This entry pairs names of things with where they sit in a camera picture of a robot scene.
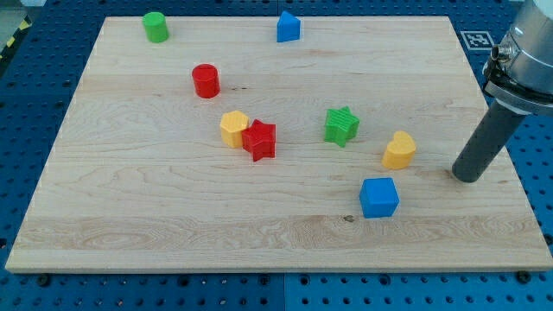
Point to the yellow heart block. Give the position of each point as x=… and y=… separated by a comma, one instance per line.
x=400, y=151

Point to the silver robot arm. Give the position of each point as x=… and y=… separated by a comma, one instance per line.
x=519, y=70

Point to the red star block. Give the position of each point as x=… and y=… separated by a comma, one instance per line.
x=260, y=140

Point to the green star block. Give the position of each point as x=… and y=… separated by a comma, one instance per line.
x=340, y=126

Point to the wooden board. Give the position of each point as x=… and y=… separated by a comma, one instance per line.
x=140, y=181

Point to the yellow hexagon block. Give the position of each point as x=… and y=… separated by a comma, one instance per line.
x=231, y=125

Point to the red cylinder block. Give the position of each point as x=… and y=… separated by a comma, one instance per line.
x=206, y=80

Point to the blue cube block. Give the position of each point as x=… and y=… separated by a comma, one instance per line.
x=378, y=197

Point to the blue triangle block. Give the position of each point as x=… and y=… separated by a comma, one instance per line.
x=288, y=27

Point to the green cylinder block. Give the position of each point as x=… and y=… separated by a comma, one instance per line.
x=155, y=27

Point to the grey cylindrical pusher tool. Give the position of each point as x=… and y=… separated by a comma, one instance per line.
x=488, y=139

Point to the white fiducial marker tag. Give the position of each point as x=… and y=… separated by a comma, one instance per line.
x=476, y=40

